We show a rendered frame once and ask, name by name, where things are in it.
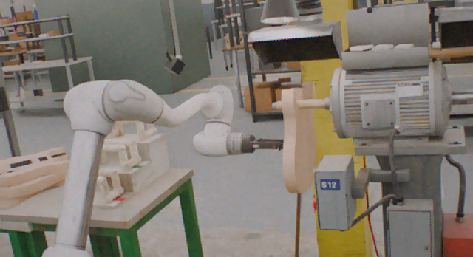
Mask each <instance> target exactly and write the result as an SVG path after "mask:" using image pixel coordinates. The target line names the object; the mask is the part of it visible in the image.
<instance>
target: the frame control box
mask: <svg viewBox="0 0 473 257"><path fill-rule="evenodd" d="M354 182H355V171H354V159H353V155H324V158H323V160H322V161H321V163H320V164H319V165H318V166H317V168H316V169H315V171H314V186H315V190H316V207H317V215H318V223H319V228H320V230H339V231H341V232H344V231H346V230H350V228H351V227H353V226H355V224H356V223H358V222H360V221H361V220H362V219H363V218H365V217H366V216H367V215H369V214H370V213H371V212H373V211H374V210H375V209H376V208H377V207H378V206H379V205H382V204H383V203H385V202H386V201H388V200H390V199H392V204H393V205H394V206H398V202H397V200H396V199H397V198H396V196H394V195H388V196H385V197H384V198H382V199H380V200H379V201H377V202H376V203H374V204H373V205H372V207H370V208H369V209H367V210H366V211H365V212H363V213H362V214H361V215H360V216H359V217H357V218H356V219H353V218H355V214H356V211H357V201H356V198H352V186H353V183H354Z"/></svg>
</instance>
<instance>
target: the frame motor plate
mask: <svg viewBox="0 0 473 257"><path fill-rule="evenodd" d="M388 145H389V143H370V144H366V143H361V144H356V146H355V148H354V153H355V156H388V155H389V146H388ZM393 150H394V151H393V155H444V154H465V153H466V141H465V135H464V128H463V126H448V129H447V130H446V133H445V134H444V136H443V137H437V135H436V137H432V136H431V137H429V140H428V142H427V143H393Z"/></svg>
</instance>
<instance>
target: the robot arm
mask: <svg viewBox="0 0 473 257"><path fill-rule="evenodd" d="M200 109H202V112H203V114H204V117H205V118H206V124H205V130H204V131H202V132H200V133H198V134H196V135H195V136H194V139H193V146H194V150H195V151H196V152H197V153H200V154H202V155H205V156H206V157H225V156H238V154H241V156H242V155H243V154H244V153H254V151H255V149H276V150H277V149H279V151H281V149H283V143H284V138H272V139H269V138H259V139H257V140H255V137H254V136H253V135H252V134H244V133H231V121H232V117H233V110H234V99H233V95H232V92H231V90H230V89H229V88H227V87H226V86H221V85H219V86H215V87H214V88H212V89H211V90H210V91H209V93H208V94H206V93H202V94H198V95H195V96H193V97H192V99H190V100H188V101H187V102H185V103H183V104H181V105H180V106H178V107H177V108H175V109H172V108H171V107H170V106H169V105H167V104H166V103H165V102H164V101H163V100H162V99H161V98H160V97H158V95H157V94H156V93H155V92H154V91H152V90H151V89H148V88H146V87H145V86H143V85H141V84H139V83H136V82H134V81H131V80H119V81H109V80H100V81H92V82H86V83H82V84H79V85H77V86H75V87H73V89H72V90H70V91H69V92H68V93H67V95H66V97H65V99H64V110H65V112H66V114H67V116H68V117H69V119H70V120H71V123H72V130H73V131H74V132H75V134H74V138H73V142H72V150H71V154H70V158H69V165H68V169H67V177H66V181H65V185H64V192H63V196H62V200H61V207H60V211H59V215H58V226H57V230H56V234H55V241H54V245H53V246H50V247H49V248H48V249H46V250H45V251H44V253H43V256H42V257H91V256H90V254H89V253H88V251H85V249H86V240H87V236H88V232H89V224H90V220H91V215H92V208H93V203H94V199H95V192H96V188H97V182H98V174H99V170H100V166H101V163H100V162H101V158H102V156H101V154H102V153H103V152H102V150H103V146H104V141H105V137H107V136H108V135H109V134H110V132H111V130H112V128H113V126H114V124H115V123H116V121H135V120H138V121H141V122H144V123H150V124H155V125H159V126H166V128H174V126H178V125H180V124H182V123H184V122H186V121H187V120H188V119H190V118H191V117H192V116H193V115H195V114H196V113H197V111H199V110H200Z"/></svg>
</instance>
